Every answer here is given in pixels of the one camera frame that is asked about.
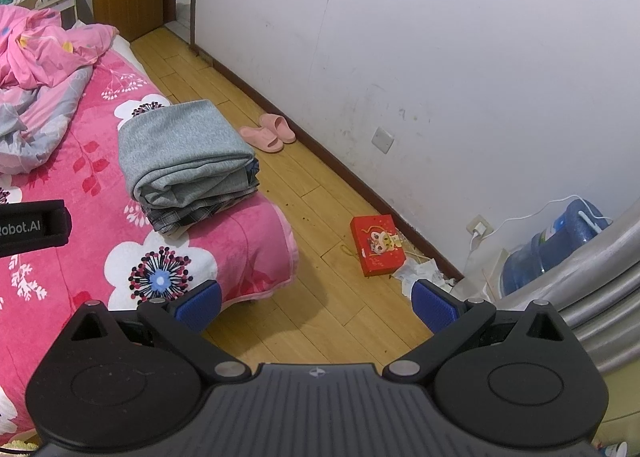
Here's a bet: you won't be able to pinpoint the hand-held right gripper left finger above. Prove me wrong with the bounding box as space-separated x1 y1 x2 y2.
65 280 252 382

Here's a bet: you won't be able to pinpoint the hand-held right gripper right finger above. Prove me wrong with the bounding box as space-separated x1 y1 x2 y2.
382 279 573 383

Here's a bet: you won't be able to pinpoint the grey pants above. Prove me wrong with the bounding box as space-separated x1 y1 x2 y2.
118 100 257 212

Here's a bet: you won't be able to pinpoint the crumpled white paper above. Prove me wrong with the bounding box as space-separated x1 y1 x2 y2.
391 257 466 299

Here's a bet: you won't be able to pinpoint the pink floral bed sheet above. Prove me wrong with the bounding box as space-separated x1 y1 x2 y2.
0 27 300 443

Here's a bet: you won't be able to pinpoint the red gift box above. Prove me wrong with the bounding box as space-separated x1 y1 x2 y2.
349 214 407 279

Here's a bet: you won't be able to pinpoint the folded jeans and plaid stack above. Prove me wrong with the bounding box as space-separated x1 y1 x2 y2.
139 162 262 234

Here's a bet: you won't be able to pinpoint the blue water jug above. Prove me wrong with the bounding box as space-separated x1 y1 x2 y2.
500 198 614 298

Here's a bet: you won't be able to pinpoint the pink floral quilt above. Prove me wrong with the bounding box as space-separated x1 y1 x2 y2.
0 4 121 176

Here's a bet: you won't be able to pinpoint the folded blue cloth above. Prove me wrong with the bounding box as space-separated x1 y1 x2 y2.
240 160 262 190

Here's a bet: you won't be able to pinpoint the pink slipper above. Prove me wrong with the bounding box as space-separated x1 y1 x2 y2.
259 113 299 145
239 124 286 154

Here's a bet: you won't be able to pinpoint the wooden side table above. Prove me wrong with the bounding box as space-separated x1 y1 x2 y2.
17 0 95 30

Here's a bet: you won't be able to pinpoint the white wall socket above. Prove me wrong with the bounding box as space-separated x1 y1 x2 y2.
466 214 493 239

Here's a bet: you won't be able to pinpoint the white wall switch plate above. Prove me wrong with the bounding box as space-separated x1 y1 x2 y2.
372 126 396 154

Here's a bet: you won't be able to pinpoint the white cable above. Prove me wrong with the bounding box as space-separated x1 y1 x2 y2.
470 194 611 283

